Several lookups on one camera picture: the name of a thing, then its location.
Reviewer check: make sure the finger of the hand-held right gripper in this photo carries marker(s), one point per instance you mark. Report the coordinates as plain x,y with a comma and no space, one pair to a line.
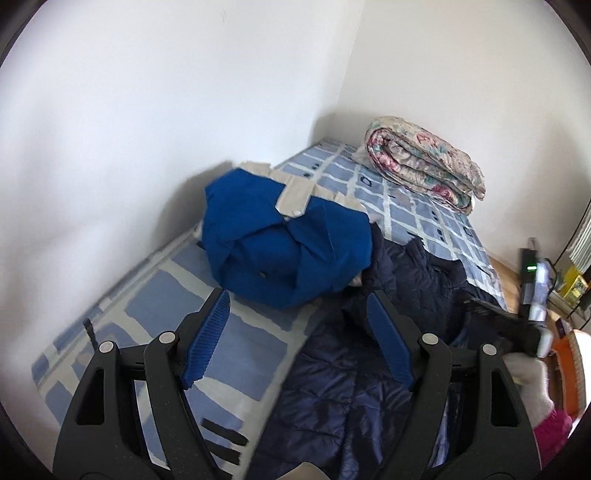
508,330

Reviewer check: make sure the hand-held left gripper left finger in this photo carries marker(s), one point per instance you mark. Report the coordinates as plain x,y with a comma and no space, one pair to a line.
207,337

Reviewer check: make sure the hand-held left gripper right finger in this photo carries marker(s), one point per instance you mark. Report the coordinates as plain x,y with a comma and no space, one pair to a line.
388,337

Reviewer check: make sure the navy quilted jacket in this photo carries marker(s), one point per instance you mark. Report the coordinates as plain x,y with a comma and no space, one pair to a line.
337,392

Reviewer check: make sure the blue jacket with beige trim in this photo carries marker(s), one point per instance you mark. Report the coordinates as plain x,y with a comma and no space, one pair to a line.
258,240

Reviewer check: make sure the person's right forearm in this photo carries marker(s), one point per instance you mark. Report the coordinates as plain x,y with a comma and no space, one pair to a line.
554,438

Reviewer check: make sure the person's right hand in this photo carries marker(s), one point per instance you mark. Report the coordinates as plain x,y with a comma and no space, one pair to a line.
531,387

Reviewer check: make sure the yellow box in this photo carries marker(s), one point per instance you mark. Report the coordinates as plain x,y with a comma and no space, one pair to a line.
574,286

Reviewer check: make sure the bed with blue checked sheet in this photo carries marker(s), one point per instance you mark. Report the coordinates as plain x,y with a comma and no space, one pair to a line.
258,355

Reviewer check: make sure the orange box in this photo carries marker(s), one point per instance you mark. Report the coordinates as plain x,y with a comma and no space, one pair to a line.
570,374

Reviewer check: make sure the folded floral quilt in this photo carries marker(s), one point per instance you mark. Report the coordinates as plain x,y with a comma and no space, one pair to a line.
425,161

